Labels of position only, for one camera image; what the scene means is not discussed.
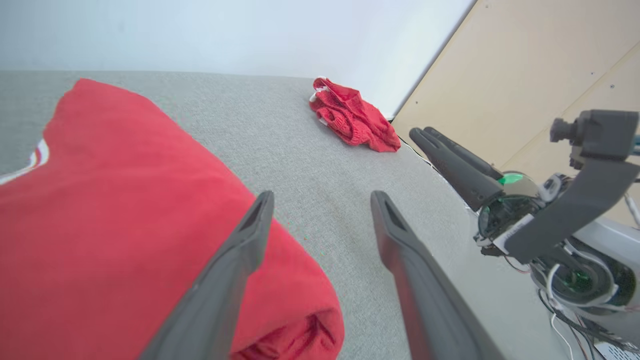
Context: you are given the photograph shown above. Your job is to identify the red shorts white trim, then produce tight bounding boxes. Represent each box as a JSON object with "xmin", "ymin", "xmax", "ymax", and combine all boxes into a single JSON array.
[{"xmin": 309, "ymin": 76, "xmax": 402, "ymax": 153}]

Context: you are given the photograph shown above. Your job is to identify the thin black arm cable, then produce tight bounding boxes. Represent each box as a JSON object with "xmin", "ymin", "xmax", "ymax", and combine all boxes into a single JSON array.
[{"xmin": 537, "ymin": 290, "xmax": 640, "ymax": 357}]

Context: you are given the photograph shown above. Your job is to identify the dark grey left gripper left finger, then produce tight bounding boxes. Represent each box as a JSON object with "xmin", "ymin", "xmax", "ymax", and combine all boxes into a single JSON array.
[{"xmin": 139, "ymin": 190, "xmax": 275, "ymax": 360}]

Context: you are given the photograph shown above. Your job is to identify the red Bulls 23 jersey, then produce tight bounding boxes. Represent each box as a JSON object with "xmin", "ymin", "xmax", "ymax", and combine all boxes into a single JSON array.
[{"xmin": 0, "ymin": 78, "xmax": 346, "ymax": 360}]

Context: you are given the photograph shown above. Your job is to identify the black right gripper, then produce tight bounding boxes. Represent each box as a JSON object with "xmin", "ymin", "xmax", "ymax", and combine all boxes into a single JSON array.
[{"xmin": 409, "ymin": 126, "xmax": 547, "ymax": 257}]

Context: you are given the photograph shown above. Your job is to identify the thin red white wires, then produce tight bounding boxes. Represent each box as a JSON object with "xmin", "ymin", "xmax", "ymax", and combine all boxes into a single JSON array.
[{"xmin": 504, "ymin": 240, "xmax": 640, "ymax": 313}]

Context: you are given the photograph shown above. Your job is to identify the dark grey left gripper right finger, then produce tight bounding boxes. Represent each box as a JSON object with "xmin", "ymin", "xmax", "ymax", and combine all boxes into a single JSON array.
[{"xmin": 370, "ymin": 190, "xmax": 506, "ymax": 360}]

